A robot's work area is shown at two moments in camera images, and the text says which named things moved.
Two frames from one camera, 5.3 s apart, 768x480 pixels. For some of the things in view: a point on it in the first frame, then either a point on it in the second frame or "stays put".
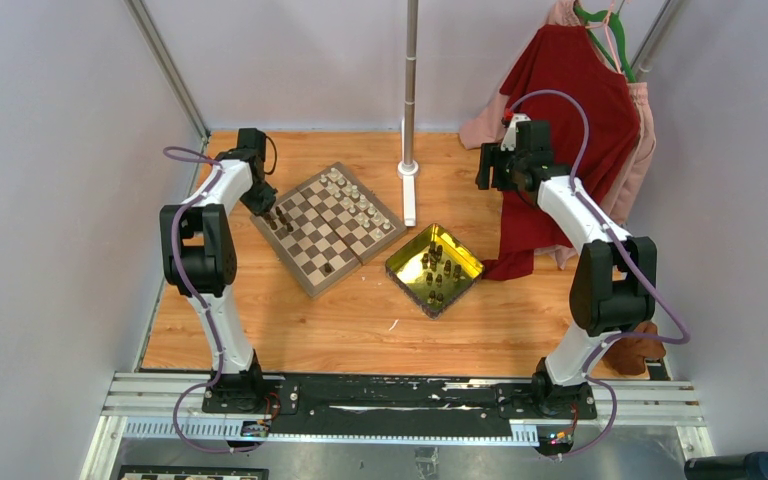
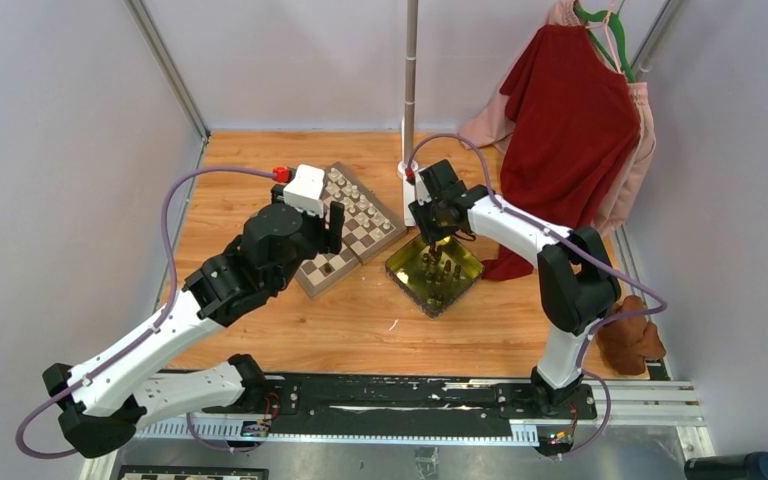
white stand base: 409,171 stays put
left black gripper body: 258,198 → 315,235
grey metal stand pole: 411,80 stays put
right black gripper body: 505,168 → 432,221
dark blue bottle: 761,465 stays put
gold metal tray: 435,271 stays put
